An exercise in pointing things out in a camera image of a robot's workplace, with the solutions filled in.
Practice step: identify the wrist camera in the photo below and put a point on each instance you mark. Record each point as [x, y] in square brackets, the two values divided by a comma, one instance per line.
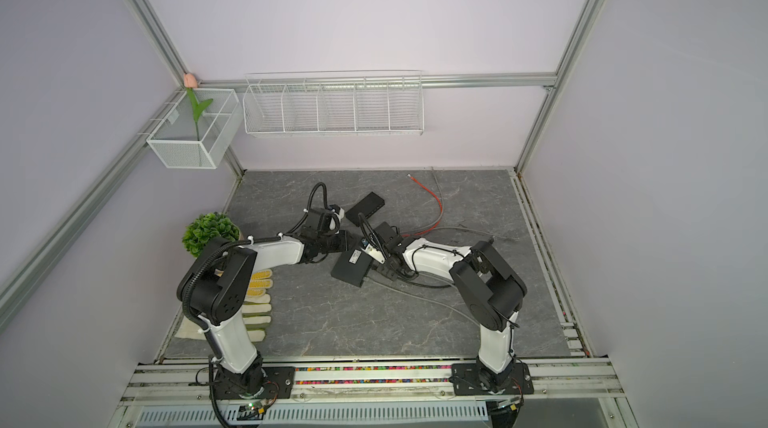
[338, 211]
[373, 251]

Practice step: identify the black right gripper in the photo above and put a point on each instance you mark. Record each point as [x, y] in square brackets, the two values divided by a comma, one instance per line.
[385, 270]

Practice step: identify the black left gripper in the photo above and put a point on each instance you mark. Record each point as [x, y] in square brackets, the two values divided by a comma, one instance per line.
[343, 246]

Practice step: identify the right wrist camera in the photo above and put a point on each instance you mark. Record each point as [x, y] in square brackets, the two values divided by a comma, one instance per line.
[373, 251]

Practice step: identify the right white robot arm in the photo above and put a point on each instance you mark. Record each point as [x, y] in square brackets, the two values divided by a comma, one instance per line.
[490, 288]

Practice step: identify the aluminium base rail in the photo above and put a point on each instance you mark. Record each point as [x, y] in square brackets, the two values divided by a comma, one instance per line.
[366, 392]

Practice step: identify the green artificial plant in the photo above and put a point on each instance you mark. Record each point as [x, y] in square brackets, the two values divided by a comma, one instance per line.
[206, 227]

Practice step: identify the small ribbed black switch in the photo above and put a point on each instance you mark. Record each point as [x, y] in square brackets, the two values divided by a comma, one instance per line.
[366, 207]

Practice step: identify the yellow white work glove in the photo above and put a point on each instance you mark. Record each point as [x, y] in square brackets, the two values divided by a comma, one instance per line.
[257, 310]

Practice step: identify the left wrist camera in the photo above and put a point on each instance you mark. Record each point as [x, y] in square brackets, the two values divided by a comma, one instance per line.
[338, 211]

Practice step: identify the pink artificial tulip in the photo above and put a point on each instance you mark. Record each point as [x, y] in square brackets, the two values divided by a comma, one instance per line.
[198, 106]

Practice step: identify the white mesh square basket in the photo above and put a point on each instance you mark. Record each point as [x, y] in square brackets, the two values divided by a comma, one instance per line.
[174, 139]

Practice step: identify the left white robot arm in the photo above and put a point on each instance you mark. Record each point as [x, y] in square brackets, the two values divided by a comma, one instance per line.
[214, 289]

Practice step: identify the white wire long basket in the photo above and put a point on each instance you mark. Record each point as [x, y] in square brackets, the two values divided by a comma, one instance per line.
[334, 103]

